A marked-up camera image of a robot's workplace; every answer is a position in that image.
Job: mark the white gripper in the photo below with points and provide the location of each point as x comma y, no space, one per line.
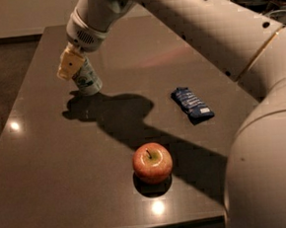
85,36

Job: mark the white green 7up can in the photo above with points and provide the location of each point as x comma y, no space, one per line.
87,80

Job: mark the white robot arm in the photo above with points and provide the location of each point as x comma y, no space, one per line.
247,47

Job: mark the red yellow apple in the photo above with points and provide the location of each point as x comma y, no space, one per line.
152,163

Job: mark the blue snack bar wrapper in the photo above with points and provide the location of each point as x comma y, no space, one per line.
193,107

